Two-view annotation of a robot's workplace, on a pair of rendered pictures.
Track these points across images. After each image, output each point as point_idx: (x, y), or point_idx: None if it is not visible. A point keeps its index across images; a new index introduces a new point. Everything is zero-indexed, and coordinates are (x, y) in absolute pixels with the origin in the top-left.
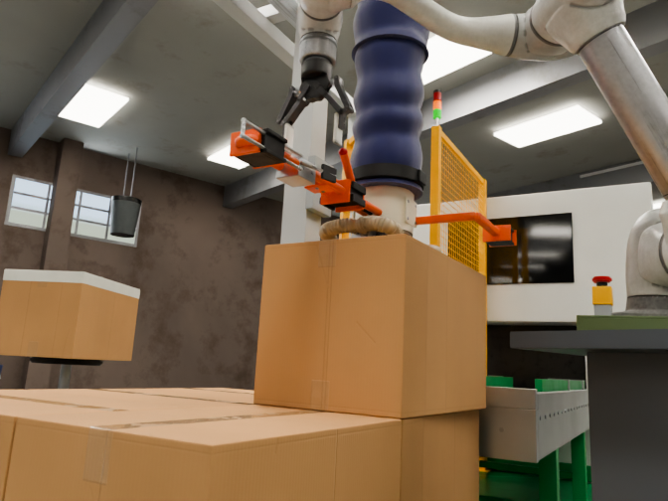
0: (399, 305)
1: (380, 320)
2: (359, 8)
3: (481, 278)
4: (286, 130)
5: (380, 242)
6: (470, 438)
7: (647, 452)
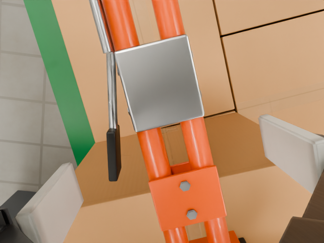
0: (77, 172)
1: (102, 162)
2: None
3: None
4: (294, 134)
5: (87, 201)
6: None
7: None
